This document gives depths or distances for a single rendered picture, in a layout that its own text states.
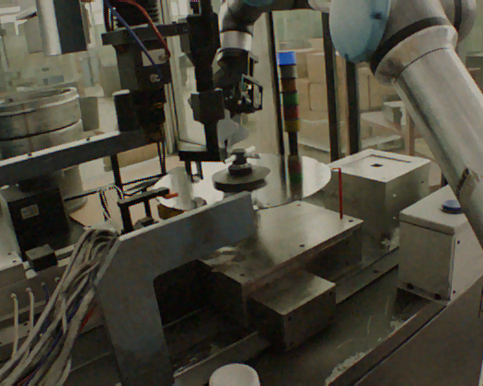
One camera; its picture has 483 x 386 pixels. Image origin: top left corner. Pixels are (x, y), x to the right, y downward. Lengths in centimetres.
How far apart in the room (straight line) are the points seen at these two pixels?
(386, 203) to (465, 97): 49
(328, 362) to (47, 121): 97
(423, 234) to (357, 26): 39
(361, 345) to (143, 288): 35
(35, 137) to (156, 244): 81
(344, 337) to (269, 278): 15
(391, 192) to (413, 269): 20
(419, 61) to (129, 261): 42
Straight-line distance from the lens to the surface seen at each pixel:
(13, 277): 88
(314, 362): 74
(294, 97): 113
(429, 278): 86
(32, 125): 135
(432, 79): 56
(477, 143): 54
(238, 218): 67
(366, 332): 80
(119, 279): 60
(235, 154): 87
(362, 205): 104
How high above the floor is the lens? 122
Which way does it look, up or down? 19 degrees down
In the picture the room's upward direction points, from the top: 6 degrees counter-clockwise
